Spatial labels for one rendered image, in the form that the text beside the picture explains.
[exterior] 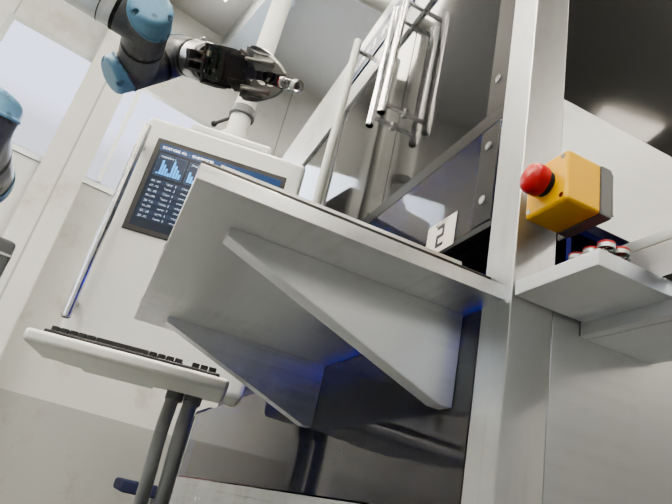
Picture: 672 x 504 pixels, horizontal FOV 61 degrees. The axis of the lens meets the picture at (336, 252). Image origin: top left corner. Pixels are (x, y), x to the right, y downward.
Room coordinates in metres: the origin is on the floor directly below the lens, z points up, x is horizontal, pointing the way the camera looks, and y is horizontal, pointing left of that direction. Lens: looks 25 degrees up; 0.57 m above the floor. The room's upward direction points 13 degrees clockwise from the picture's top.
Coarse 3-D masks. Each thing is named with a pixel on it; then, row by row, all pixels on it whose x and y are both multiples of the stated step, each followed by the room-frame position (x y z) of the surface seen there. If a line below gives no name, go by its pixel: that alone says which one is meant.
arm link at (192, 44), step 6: (186, 42) 0.85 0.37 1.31; (192, 42) 0.85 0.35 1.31; (198, 42) 0.84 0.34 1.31; (204, 42) 0.84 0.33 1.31; (210, 42) 0.84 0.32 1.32; (192, 48) 0.84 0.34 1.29; (180, 54) 0.86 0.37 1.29; (180, 60) 0.87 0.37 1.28; (180, 66) 0.88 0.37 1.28; (186, 72) 0.88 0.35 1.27; (192, 72) 0.87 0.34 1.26; (192, 78) 0.89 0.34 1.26
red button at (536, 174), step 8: (528, 168) 0.58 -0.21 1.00; (536, 168) 0.57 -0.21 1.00; (544, 168) 0.57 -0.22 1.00; (528, 176) 0.58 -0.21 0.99; (536, 176) 0.57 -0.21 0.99; (544, 176) 0.57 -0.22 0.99; (520, 184) 0.59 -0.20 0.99; (528, 184) 0.58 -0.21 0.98; (536, 184) 0.57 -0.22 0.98; (544, 184) 0.57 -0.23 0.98; (528, 192) 0.59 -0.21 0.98; (536, 192) 0.58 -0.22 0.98
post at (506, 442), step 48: (528, 0) 0.67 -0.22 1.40; (528, 48) 0.66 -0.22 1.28; (528, 96) 0.65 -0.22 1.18; (528, 144) 0.65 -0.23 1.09; (528, 240) 0.65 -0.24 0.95; (480, 336) 0.70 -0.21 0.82; (528, 336) 0.65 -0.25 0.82; (480, 384) 0.69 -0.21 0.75; (528, 384) 0.66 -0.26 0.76; (480, 432) 0.68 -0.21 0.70; (528, 432) 0.66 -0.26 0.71; (480, 480) 0.67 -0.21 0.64; (528, 480) 0.66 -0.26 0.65
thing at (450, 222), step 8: (448, 216) 0.81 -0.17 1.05; (456, 216) 0.79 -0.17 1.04; (440, 224) 0.83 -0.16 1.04; (448, 224) 0.81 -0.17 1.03; (432, 232) 0.85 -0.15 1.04; (440, 232) 0.83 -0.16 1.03; (448, 232) 0.81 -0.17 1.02; (432, 240) 0.85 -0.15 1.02; (440, 240) 0.83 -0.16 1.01; (448, 240) 0.80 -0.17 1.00; (432, 248) 0.85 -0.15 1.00; (440, 248) 0.82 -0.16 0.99
